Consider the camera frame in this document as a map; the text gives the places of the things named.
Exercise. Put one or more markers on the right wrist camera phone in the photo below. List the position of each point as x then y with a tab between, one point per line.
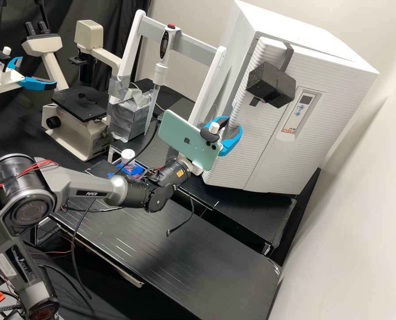
184	136

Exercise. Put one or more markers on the cream microscope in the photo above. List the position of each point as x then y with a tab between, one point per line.
77	133

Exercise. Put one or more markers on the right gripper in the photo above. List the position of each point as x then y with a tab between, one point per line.
196	168

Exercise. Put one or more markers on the pipette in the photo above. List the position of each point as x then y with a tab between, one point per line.
166	43

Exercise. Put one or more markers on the blue bottle holder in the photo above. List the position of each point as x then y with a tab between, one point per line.
134	170

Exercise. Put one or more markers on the incubator door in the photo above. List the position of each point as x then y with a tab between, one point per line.
271	156

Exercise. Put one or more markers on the black tray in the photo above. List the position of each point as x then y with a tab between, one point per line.
99	170

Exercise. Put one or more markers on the small bottle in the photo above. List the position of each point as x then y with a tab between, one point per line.
128	156

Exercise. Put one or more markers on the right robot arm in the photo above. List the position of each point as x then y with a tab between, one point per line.
84	188

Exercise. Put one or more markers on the left phone holder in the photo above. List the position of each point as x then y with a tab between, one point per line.
6	50

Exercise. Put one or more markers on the white pipette stand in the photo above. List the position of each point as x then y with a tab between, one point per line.
191	43

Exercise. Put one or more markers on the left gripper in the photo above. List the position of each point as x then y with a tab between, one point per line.
5	80

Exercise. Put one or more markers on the black platform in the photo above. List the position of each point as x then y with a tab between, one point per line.
191	266
244	220

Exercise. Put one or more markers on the white incubator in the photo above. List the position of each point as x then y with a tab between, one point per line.
284	20

